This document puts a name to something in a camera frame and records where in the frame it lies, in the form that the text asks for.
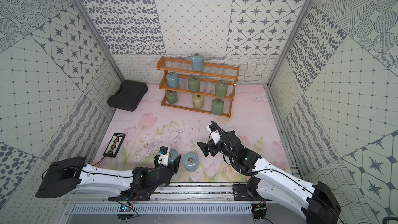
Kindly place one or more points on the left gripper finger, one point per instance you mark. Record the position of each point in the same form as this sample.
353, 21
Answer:
158, 160
175, 164

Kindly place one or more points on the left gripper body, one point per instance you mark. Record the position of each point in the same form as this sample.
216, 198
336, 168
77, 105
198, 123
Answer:
173, 165

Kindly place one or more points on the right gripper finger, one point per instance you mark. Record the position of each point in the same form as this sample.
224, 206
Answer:
204, 147
214, 127

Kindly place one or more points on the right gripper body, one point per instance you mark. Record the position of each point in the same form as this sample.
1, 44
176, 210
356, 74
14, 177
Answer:
220, 148

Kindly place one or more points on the blue canister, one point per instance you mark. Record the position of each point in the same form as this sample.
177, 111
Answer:
197, 62
191, 162
173, 154
172, 79

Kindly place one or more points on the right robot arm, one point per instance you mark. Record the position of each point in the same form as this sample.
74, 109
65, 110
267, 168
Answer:
315, 203

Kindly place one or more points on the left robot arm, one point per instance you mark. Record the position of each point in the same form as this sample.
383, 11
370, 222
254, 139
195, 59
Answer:
74, 175

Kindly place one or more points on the wooden three-tier shelf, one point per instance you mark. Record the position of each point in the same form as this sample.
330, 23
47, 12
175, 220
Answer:
209, 91

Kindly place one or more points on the green canister bottom right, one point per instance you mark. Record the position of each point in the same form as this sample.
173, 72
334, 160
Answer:
217, 106

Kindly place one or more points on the green canister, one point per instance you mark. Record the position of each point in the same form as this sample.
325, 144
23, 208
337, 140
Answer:
171, 97
194, 84
217, 106
221, 89

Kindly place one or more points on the yellow-green canister bottom centre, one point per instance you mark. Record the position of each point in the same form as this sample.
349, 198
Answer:
198, 101

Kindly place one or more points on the left controller board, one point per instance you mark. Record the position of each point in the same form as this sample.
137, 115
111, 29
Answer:
125, 213

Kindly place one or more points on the controller board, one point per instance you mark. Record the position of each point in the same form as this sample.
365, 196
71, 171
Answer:
259, 211
125, 213

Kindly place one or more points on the green canister middle right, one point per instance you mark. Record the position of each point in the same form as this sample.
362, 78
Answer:
221, 89

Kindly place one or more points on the green canister middle centre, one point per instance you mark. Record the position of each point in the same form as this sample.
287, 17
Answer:
194, 84

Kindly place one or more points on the green canister bottom left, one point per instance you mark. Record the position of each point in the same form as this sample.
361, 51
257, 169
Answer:
171, 97

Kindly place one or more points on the black plastic tool case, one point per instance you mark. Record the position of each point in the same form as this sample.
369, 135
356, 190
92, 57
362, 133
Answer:
128, 96

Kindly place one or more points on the right controller board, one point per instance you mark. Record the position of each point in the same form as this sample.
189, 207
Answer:
259, 211

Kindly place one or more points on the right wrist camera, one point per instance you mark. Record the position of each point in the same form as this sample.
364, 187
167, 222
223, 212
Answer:
215, 137

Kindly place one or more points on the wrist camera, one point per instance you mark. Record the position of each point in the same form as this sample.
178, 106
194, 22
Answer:
215, 137
164, 150

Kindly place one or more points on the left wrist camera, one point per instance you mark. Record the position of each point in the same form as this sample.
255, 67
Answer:
164, 150

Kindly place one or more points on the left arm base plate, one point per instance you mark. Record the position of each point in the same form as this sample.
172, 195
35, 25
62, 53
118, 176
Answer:
134, 193

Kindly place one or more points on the aluminium mounting rail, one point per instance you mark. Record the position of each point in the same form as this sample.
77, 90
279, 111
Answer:
191, 193

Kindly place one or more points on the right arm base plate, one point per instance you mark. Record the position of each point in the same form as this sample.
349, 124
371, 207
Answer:
242, 192

